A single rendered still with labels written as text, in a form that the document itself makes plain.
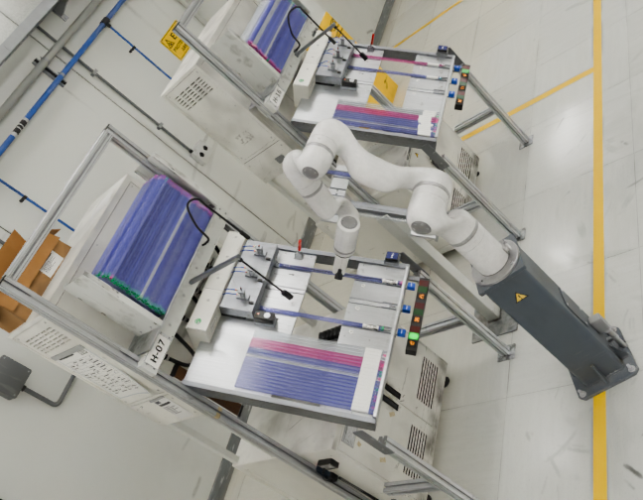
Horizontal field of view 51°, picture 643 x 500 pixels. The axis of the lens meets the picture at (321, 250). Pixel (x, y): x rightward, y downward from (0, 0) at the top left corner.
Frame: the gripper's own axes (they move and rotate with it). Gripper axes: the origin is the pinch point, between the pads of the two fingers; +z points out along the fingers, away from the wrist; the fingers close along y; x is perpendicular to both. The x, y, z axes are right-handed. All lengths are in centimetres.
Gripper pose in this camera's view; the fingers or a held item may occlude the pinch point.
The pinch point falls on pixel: (339, 273)
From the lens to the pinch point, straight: 268.3
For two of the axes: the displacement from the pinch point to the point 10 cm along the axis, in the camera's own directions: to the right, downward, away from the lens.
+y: -1.7, 7.6, -6.3
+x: 9.8, 1.9, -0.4
